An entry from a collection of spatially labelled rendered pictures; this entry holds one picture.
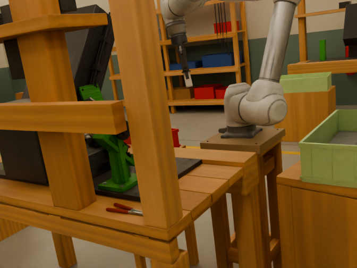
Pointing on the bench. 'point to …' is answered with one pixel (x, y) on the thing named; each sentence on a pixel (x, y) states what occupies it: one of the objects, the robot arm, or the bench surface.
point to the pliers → (124, 209)
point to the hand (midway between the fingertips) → (187, 79)
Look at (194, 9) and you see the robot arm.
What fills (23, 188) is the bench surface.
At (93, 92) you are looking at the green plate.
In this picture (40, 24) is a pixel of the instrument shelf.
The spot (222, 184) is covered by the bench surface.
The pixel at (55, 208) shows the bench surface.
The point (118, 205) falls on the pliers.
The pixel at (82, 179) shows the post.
